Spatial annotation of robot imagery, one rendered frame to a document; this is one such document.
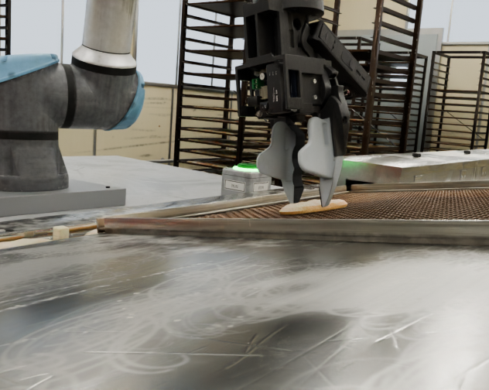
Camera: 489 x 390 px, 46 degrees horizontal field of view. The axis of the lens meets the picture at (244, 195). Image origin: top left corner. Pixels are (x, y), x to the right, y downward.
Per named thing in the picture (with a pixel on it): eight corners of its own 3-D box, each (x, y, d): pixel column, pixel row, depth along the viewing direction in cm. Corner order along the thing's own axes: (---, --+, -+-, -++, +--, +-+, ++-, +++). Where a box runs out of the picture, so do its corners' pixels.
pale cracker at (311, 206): (329, 206, 67) (329, 196, 67) (356, 206, 64) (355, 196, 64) (270, 214, 60) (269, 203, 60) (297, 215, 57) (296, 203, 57)
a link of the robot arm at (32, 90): (-20, 128, 102) (-22, 50, 100) (56, 130, 109) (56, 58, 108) (-7, 131, 92) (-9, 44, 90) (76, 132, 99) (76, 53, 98)
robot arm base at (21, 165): (-35, 183, 102) (-36, 128, 101) (47, 180, 112) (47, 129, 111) (-5, 193, 91) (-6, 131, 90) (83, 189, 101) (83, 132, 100)
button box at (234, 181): (241, 220, 117) (245, 165, 115) (272, 227, 112) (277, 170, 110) (214, 224, 110) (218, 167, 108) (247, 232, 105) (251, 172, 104)
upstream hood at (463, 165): (485, 167, 222) (487, 145, 221) (535, 173, 211) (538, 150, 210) (319, 190, 124) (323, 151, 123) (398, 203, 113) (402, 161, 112)
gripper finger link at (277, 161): (245, 206, 62) (249, 120, 61) (282, 201, 66) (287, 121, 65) (266, 210, 60) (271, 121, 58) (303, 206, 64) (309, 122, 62)
